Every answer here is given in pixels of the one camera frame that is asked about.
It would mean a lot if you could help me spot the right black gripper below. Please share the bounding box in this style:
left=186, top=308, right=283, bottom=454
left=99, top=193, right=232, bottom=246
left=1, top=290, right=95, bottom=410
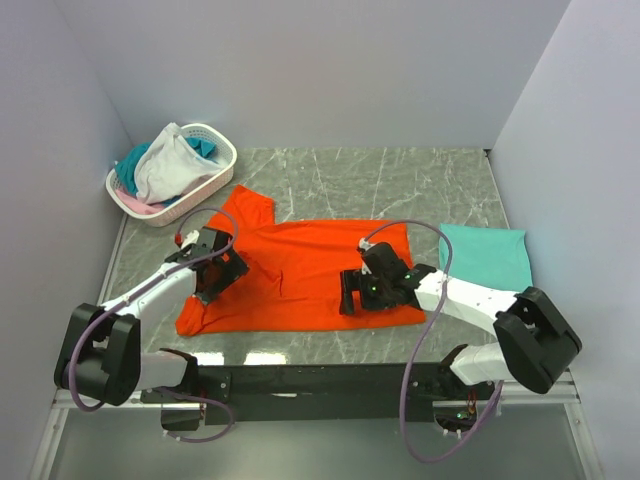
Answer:
left=338, top=268, right=397, bottom=315

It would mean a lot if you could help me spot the orange t shirt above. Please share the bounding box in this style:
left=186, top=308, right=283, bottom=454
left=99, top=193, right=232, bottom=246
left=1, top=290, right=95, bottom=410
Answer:
left=175, top=186, right=425, bottom=337

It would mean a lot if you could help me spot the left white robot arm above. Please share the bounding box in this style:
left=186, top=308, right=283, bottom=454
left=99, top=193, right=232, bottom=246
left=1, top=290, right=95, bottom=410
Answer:
left=54, top=227, right=249, bottom=412

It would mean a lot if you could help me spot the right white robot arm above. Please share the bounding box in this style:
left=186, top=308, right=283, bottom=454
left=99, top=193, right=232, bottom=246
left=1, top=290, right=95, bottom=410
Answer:
left=339, top=241, right=583, bottom=399

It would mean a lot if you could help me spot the pink t shirt in basket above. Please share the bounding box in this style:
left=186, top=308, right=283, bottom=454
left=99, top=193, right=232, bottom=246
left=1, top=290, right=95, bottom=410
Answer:
left=114, top=188, right=171, bottom=218

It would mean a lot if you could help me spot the folded teal t shirt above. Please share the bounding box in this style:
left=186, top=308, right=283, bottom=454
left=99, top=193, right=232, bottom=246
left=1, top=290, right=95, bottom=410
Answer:
left=439, top=224, right=533, bottom=292

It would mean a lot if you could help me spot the white plastic laundry basket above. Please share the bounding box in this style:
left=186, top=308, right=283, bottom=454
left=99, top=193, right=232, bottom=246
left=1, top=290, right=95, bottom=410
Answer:
left=105, top=123, right=238, bottom=227

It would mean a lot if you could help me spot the white t shirt in basket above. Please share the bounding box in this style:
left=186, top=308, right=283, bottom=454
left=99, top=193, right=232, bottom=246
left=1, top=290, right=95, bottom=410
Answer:
left=134, top=123, right=228, bottom=204

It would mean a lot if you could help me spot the teal t shirt in basket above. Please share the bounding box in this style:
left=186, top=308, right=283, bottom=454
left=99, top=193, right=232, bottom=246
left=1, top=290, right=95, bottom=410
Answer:
left=115, top=137, right=217, bottom=196

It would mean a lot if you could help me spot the aluminium frame rail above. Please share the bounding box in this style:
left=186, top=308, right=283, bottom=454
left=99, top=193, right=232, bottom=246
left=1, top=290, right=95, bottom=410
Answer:
left=52, top=214, right=584, bottom=411

